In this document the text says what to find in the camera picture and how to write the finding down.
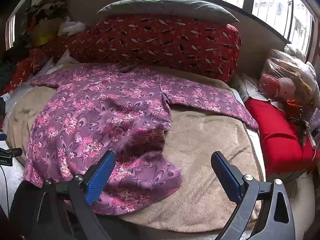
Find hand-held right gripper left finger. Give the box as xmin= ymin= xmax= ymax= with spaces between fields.
xmin=32 ymin=151 xmax=117 ymax=240

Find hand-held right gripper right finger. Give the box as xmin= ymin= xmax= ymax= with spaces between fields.
xmin=211 ymin=151 xmax=297 ymax=240

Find purple floral garment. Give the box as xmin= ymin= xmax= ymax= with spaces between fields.
xmin=23 ymin=64 xmax=259 ymax=216

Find pile of dark clothes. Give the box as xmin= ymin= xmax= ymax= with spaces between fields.
xmin=25 ymin=0 xmax=68 ymax=28

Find beige fleece blanket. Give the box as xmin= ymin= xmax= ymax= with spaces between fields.
xmin=6 ymin=62 xmax=266 ymax=233

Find red cushion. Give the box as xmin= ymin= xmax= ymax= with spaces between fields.
xmin=244 ymin=97 xmax=316 ymax=174

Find red star-print cloth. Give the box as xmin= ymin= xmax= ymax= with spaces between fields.
xmin=4 ymin=47 xmax=54 ymax=95

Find orange tool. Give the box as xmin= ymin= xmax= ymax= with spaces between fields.
xmin=285 ymin=99 xmax=316 ymax=148

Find white papers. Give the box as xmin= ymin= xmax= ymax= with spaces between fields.
xmin=37 ymin=49 xmax=82 ymax=77

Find clear bag of stuffed toys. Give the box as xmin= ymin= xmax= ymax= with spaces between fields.
xmin=259 ymin=49 xmax=316 ymax=110

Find yellow box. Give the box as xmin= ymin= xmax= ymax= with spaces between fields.
xmin=31 ymin=17 xmax=64 ymax=47

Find white plastic bag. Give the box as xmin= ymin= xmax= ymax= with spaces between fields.
xmin=58 ymin=17 xmax=87 ymax=37

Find red fish-print bolster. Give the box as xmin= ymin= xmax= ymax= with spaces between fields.
xmin=41 ymin=14 xmax=242 ymax=83

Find grey pillow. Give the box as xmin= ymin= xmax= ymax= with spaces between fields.
xmin=97 ymin=0 xmax=240 ymax=24

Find black cable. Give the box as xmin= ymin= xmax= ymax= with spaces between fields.
xmin=0 ymin=166 xmax=10 ymax=215

